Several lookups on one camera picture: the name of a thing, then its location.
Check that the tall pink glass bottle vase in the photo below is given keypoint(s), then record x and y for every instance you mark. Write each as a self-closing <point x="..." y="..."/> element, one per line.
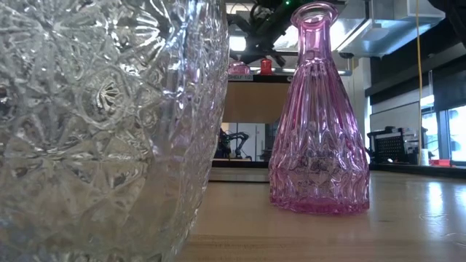
<point x="316" y="145"/>

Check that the wooden shelf black frame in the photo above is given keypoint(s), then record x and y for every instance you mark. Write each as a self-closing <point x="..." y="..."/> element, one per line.
<point x="255" y="103"/>

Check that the black aluminium table frame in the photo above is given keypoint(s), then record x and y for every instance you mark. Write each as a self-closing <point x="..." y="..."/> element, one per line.
<point x="437" y="171"/>

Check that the grey metal ceiling duct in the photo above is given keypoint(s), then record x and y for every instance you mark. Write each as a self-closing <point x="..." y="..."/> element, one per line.
<point x="382" y="32"/>

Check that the white shelf label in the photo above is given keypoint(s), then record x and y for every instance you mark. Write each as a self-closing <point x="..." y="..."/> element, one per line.
<point x="241" y="78"/>

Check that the clear cut-glass square vase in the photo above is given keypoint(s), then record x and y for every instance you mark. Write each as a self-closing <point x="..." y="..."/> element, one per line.
<point x="91" y="127"/>

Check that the small red box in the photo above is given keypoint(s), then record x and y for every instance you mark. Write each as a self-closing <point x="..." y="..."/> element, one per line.
<point x="440" y="162"/>

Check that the black perforated box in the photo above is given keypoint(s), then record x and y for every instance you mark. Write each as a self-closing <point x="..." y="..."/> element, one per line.
<point x="391" y="147"/>

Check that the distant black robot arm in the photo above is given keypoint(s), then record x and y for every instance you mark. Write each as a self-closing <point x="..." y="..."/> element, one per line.
<point x="238" y="137"/>

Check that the red glass bottle vase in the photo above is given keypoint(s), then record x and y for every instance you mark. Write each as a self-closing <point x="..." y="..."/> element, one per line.
<point x="266" y="67"/>

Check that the pink ribbed glass jar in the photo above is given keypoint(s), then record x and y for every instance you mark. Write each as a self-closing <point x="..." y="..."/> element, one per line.
<point x="238" y="69"/>

